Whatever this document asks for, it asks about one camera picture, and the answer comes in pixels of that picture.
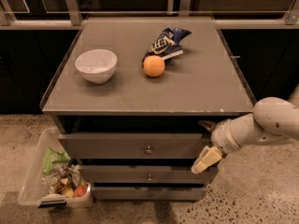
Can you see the clear plastic bin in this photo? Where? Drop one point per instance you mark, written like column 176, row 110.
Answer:
column 45, row 190

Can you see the green snack bag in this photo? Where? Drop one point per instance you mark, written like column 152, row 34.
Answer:
column 53, row 157

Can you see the grey top drawer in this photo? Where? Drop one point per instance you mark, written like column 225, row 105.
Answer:
column 133, row 145

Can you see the grey middle drawer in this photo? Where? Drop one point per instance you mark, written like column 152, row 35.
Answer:
column 145, row 174

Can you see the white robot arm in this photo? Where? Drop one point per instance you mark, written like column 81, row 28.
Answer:
column 272, row 121

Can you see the red apple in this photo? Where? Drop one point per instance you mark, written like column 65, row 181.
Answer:
column 80, row 191

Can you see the white ceramic bowl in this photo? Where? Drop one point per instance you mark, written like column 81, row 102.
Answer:
column 97, row 65

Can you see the metal railing frame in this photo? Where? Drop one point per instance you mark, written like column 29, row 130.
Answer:
column 77, row 10

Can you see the orange fruit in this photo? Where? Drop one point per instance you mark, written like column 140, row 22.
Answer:
column 153, row 66

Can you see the blue chip bag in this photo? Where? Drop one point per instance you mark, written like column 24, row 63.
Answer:
column 167, row 45

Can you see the grey drawer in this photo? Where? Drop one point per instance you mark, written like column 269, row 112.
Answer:
column 145, row 174
column 133, row 145
column 149, row 193

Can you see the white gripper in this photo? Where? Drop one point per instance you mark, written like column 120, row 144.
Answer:
column 220, row 136

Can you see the grey bottom drawer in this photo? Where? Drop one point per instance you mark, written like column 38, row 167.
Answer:
column 149, row 193

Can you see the yellow fruit in bin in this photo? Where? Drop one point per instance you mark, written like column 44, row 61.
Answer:
column 68, row 192

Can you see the grey drawer cabinet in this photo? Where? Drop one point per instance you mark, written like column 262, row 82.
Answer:
column 202, row 83

